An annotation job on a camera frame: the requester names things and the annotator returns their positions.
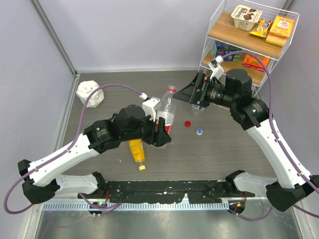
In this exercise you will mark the orange snack box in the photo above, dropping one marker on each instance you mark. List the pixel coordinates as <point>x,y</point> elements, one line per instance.
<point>251,62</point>

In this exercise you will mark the clear bottle blue green label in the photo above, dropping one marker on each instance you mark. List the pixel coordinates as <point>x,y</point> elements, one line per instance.
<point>197,110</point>

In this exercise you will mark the white bottle cap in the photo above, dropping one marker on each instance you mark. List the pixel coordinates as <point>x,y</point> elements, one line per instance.
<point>199,131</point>

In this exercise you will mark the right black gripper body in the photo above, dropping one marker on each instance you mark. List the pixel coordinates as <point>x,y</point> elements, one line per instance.
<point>212,94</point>

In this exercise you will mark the blue green box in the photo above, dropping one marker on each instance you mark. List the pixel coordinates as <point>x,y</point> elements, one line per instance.
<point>220,49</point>

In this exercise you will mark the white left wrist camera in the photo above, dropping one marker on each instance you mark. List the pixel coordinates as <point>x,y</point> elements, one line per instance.
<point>150,106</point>

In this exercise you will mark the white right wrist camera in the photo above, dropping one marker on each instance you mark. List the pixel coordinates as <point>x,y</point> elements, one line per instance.
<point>216,68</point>

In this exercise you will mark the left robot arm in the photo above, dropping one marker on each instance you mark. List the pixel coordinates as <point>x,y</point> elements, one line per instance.
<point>45,179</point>

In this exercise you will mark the red cap clear bottle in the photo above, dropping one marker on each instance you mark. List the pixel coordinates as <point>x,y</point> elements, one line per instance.
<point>167,108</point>

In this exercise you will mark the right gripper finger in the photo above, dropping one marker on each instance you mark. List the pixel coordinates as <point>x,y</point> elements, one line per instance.
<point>190,87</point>
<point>183,96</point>

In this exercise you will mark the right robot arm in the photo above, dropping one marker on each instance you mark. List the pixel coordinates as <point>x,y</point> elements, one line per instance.
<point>292,182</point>

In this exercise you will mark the white slotted cable duct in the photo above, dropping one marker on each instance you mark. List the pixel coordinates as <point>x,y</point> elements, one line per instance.
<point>182,206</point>

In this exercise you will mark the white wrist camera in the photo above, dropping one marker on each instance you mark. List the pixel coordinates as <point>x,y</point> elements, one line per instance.
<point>150,106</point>
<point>216,68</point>

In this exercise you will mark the yellow candy bag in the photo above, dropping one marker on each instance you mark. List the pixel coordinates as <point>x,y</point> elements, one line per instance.
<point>262,28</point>

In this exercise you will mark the yellow label bottle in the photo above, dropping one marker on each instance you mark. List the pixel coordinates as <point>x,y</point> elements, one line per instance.
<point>138,154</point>

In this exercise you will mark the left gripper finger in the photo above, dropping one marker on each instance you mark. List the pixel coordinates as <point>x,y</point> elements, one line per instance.
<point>163,139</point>
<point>161,125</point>

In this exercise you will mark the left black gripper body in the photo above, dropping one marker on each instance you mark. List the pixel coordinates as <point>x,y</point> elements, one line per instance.
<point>147,129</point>

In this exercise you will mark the crumpled white paper towel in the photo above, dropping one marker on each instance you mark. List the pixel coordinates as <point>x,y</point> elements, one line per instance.
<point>84,90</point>

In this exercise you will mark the white yogurt cup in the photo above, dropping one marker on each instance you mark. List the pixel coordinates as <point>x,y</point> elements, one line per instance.
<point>245,17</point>

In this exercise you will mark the white wire shelf rack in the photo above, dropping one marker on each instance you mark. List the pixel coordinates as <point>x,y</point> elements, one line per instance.
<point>221,28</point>

